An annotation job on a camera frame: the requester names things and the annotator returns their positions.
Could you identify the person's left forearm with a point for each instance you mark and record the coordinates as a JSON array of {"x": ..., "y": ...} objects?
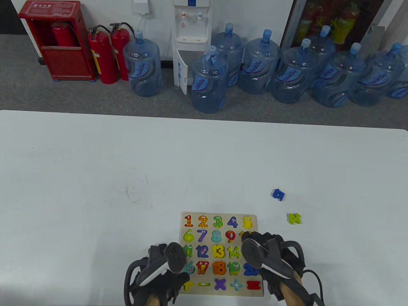
[{"x": 153, "y": 300}]

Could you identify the person's left hand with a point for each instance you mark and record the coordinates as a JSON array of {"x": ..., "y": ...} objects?
[{"x": 172, "y": 285}]

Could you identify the black wrist module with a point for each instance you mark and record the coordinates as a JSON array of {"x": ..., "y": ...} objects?
[{"x": 314, "y": 300}]

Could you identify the white wall box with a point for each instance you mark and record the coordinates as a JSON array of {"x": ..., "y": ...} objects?
[{"x": 141, "y": 6}]

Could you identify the white water dispenser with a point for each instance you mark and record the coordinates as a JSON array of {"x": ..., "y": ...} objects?
[{"x": 191, "y": 19}]

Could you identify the red math block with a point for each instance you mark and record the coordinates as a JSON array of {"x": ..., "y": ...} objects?
[{"x": 253, "y": 284}]

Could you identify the wooden math block puzzle board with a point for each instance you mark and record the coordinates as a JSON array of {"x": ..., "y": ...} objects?
[{"x": 194, "y": 228}]

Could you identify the red fire extinguisher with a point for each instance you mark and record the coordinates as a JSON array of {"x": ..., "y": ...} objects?
[
  {"x": 103, "y": 60},
  {"x": 63, "y": 35},
  {"x": 118, "y": 47}
]

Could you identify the person's right forearm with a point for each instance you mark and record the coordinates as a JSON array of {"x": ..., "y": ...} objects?
[{"x": 291, "y": 296}]

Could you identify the person's right hand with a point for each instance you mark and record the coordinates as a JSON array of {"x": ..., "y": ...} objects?
[{"x": 271, "y": 237}]

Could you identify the small blue math block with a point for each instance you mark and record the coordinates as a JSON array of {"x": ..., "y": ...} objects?
[{"x": 278, "y": 194}]

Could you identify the green math block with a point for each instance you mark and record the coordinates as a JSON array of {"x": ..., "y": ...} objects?
[{"x": 293, "y": 218}]

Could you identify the row of blue water jugs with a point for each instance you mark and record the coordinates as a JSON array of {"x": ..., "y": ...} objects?
[{"x": 259, "y": 67}]

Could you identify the yellow number math block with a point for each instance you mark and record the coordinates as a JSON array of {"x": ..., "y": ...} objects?
[{"x": 221, "y": 255}]

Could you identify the red fire extinguisher cabinet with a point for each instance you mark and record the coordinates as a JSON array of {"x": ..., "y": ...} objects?
[{"x": 63, "y": 60}]

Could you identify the large blue math block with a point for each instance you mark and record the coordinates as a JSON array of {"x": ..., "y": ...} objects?
[{"x": 247, "y": 271}]

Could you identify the grey hand controller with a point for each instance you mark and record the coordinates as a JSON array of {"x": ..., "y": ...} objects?
[
  {"x": 251, "y": 253},
  {"x": 175, "y": 256}
]

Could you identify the yellow cross math block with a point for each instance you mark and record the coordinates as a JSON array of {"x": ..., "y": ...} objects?
[{"x": 188, "y": 286}]

